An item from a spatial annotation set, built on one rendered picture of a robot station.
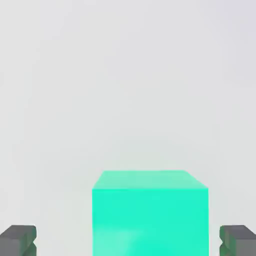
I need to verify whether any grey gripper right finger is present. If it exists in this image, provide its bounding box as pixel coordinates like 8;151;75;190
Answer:
219;224;256;256

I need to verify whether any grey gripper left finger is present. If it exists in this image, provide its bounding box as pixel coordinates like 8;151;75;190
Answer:
0;224;38;256

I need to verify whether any small turquoise cube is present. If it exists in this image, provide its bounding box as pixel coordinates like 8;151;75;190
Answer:
91;169;209;256

